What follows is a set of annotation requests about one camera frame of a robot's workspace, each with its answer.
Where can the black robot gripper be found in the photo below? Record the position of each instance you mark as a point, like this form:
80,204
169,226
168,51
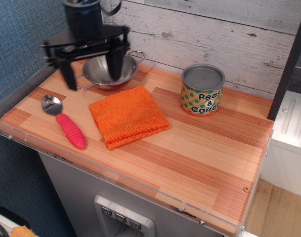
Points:
84,37

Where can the peas and carrots toy can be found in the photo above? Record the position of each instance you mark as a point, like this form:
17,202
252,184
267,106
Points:
202,85

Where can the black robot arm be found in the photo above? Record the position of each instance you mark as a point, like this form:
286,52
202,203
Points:
85,8

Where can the clear acrylic counter guard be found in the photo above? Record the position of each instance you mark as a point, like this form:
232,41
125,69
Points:
203,168

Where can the small steel pot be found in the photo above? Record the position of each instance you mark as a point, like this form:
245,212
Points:
95,70

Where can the folded orange cloth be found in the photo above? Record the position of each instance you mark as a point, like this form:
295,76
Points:
127,116

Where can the grey toy fridge cabinet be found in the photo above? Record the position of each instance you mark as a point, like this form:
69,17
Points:
76,190

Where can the silver dispenser button panel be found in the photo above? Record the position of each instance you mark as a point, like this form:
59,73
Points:
119,221

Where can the orange object at bottom left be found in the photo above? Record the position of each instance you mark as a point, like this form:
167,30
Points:
22,231

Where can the white toy sink unit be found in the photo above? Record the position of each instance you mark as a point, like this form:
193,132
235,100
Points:
281,165

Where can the spoon with pink handle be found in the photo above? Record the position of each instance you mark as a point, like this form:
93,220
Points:
52,105

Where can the dark vertical right post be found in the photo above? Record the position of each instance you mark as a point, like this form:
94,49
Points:
286,76

